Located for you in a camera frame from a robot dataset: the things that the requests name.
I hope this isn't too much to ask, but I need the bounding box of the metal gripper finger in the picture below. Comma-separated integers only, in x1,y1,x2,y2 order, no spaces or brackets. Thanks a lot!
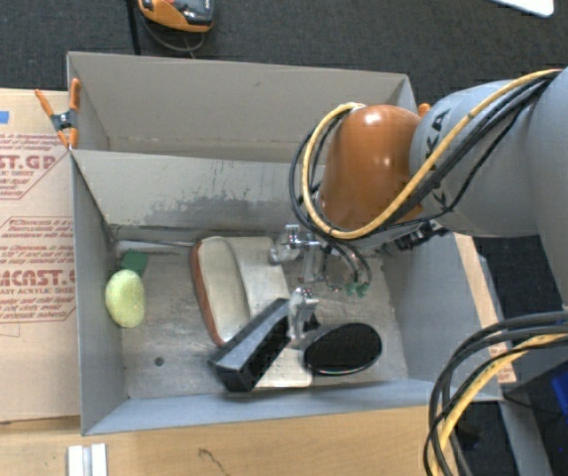
286,287,321,350
269,223,322,267

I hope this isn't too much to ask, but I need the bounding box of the black oval disc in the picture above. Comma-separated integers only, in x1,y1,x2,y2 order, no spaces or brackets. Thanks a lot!
302,321,384,378

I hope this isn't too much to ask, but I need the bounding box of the white flat sheet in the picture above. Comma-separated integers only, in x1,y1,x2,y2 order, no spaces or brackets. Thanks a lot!
252,346,315,391

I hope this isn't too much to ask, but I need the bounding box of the black rectangular block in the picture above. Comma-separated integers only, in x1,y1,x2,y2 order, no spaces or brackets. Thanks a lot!
206,297,293,394

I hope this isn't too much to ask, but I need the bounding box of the white pad with red-brown rim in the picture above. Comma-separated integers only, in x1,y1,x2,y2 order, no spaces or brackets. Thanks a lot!
188,235,292,349

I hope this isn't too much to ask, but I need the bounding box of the grey metal bin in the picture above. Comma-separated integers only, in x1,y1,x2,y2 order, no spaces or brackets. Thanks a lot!
64,51,504,437

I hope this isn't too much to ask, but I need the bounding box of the dark green flat block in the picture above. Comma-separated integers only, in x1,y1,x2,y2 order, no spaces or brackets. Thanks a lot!
121,249,150,276

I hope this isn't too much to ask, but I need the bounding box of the yellow-green sponge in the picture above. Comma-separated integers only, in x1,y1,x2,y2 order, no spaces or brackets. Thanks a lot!
104,268,147,329

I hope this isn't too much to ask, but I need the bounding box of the brown cardboard board, red print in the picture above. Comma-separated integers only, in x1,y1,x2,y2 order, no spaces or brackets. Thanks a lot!
0,85,83,426

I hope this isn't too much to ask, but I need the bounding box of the black cylinder on white bracket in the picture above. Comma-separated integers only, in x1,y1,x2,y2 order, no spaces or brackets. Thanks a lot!
388,218,451,255

